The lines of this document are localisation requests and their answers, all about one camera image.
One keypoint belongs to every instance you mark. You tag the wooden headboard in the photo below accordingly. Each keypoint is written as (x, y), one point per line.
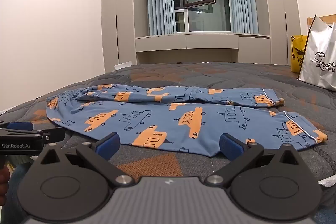
(329, 18)

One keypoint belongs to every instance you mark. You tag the yellow shopping bag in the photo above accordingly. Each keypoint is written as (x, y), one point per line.
(298, 56)

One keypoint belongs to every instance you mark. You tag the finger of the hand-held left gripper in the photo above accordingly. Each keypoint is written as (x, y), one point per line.
(53, 134)
(18, 125)

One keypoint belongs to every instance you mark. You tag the blue pants with orange cars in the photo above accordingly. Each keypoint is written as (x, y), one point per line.
(162, 121)

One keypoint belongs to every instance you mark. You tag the white shopping bag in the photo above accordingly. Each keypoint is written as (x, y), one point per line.
(320, 61)

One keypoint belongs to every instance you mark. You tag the person's blue jeans leg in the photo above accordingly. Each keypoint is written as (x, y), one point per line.
(18, 176)

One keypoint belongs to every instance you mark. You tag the person's left hand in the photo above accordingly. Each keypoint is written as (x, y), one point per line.
(3, 182)

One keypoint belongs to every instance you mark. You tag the beige window bench cabinet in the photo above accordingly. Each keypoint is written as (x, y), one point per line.
(202, 41)

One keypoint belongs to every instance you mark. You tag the grey and orange quilted bed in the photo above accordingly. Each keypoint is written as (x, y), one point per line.
(183, 74)

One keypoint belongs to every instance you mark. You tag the beige built-in wardrobe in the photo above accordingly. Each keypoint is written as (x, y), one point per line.
(118, 3)
(275, 16)

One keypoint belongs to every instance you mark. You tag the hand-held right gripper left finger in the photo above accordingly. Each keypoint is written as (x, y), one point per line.
(108, 144)

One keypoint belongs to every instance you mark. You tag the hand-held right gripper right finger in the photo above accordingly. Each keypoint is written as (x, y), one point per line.
(231, 147)

